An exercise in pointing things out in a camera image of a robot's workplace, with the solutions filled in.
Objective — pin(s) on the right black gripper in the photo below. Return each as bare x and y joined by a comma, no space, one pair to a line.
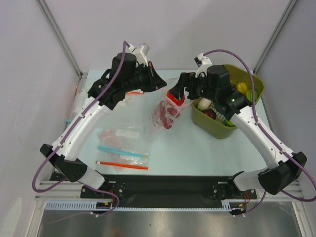
188,84

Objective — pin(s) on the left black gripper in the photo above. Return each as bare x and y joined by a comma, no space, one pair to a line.
155,82

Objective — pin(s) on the red toy tomato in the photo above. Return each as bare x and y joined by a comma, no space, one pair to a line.
175,97

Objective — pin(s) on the clear red-zipper bag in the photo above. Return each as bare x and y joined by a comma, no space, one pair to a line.
154,131

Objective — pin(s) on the white toy egg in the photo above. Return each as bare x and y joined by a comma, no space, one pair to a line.
203,104

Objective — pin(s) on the red toy lobster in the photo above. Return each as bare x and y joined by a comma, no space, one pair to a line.
164,115

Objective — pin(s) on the dark red toy peach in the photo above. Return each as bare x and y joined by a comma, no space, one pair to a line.
210,113

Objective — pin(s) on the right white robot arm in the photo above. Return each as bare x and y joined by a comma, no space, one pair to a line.
283,165

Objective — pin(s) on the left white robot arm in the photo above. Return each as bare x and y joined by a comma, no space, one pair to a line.
63,153

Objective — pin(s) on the bag with white pieces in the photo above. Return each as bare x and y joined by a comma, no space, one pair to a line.
130,95

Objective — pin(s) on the bag with blue zipper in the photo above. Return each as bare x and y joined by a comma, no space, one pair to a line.
127,140

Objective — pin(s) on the bag with orange zipper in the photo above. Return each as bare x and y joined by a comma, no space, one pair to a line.
118,163

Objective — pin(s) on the far left blue-zipper bag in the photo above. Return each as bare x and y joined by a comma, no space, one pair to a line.
78,101

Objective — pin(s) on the olive green plastic bin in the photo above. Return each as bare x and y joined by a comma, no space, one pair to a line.
217,127

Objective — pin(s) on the yellow toy fruit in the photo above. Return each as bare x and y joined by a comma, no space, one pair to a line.
242,87

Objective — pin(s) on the green toy star fruit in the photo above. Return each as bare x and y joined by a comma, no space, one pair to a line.
251,96

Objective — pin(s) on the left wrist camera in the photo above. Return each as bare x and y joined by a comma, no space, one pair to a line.
140,52

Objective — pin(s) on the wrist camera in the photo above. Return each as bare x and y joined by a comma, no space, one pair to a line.
140,52
203,63

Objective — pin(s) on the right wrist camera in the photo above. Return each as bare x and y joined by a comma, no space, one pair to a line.
203,63

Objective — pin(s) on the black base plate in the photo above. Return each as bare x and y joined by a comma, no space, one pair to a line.
191,192

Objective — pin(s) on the aluminium frame rail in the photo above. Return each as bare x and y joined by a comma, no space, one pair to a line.
64,191

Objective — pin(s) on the white cable duct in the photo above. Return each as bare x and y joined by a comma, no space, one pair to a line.
70,205

